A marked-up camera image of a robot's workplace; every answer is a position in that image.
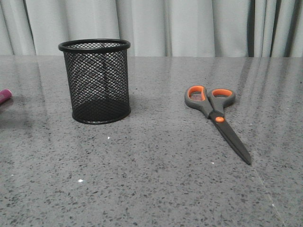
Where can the grey orange scissors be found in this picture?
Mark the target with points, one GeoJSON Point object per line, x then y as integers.
{"type": "Point", "coordinates": [212, 105]}

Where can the magenta pen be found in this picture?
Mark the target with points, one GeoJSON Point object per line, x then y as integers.
{"type": "Point", "coordinates": [5, 95]}

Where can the black mesh pen holder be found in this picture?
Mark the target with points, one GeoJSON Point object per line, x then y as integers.
{"type": "Point", "coordinates": [97, 74]}

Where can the grey curtain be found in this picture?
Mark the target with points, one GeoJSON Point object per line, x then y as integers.
{"type": "Point", "coordinates": [193, 28]}

